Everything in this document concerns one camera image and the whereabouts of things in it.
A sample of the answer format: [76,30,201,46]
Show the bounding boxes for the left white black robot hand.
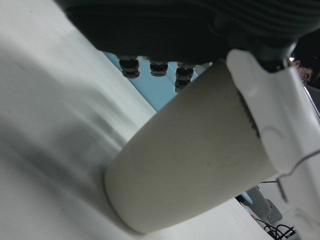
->
[53,0,320,240]

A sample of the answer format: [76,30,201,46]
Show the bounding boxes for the cream paper cup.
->
[104,59,279,235]

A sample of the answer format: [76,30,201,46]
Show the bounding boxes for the light blue plastic tray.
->
[102,51,211,112]

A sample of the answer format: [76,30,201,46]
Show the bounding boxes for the person with glasses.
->
[289,32,320,90]

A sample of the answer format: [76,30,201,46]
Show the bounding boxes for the grey teach pendant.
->
[246,186,284,227]

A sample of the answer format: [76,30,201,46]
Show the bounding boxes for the thin grey wire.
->
[276,149,320,204]

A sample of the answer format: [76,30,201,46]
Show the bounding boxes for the black cable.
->
[258,217,297,240]

